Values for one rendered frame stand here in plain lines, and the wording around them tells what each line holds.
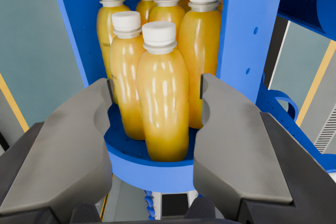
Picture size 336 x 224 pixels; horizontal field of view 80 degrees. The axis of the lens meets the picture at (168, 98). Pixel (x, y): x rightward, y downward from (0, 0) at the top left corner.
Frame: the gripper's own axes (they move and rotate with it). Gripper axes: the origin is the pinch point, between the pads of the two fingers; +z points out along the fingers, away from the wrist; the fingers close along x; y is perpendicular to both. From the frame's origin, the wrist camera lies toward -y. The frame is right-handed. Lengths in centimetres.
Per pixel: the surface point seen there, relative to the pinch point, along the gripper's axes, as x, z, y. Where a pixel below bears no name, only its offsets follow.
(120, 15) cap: -5.3, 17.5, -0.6
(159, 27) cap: -0.1, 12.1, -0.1
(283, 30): 72, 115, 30
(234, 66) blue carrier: 7.3, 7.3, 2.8
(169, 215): -1, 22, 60
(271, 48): 67, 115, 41
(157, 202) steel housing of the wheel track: -7, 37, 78
